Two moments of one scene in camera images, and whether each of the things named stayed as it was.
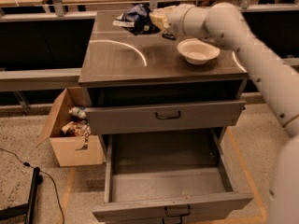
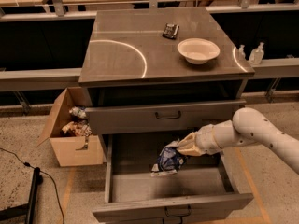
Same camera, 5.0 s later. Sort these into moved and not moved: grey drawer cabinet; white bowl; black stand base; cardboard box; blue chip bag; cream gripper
Moved: blue chip bag; cream gripper
Not moved: grey drawer cabinet; black stand base; white bowl; cardboard box
